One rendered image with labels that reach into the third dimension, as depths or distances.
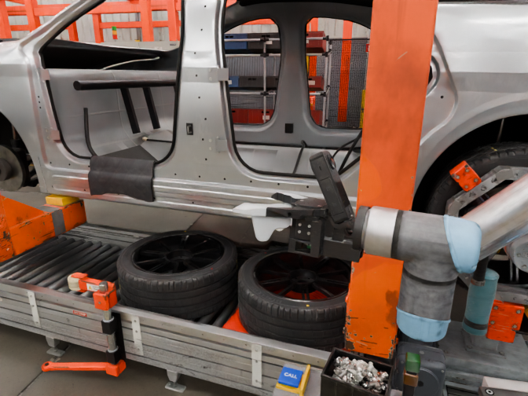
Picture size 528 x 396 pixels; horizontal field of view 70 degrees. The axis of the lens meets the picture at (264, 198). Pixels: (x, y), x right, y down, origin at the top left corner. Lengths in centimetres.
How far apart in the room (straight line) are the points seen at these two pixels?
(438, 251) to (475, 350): 157
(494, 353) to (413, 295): 154
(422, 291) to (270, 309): 116
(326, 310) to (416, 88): 97
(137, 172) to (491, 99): 170
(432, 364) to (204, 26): 172
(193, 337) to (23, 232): 115
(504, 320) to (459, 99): 91
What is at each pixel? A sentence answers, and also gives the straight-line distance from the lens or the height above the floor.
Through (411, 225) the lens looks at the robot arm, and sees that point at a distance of 57.
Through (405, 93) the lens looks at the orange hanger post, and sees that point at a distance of 113.
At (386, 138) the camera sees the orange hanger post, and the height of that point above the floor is 127.
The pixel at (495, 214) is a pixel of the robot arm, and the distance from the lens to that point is 69.
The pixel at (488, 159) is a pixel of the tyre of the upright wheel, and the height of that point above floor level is 113.
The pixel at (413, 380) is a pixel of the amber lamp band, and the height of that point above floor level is 59.
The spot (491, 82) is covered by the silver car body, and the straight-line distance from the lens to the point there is 168.
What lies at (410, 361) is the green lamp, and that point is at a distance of 126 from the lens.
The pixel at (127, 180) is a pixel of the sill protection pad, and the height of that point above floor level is 90.
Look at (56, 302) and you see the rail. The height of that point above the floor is 35.
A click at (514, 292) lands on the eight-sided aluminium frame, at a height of 62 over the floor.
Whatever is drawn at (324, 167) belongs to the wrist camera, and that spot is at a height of 131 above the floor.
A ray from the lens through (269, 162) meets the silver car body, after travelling 261.
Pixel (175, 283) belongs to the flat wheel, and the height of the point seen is 50.
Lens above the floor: 144
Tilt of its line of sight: 18 degrees down
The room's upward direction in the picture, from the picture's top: straight up
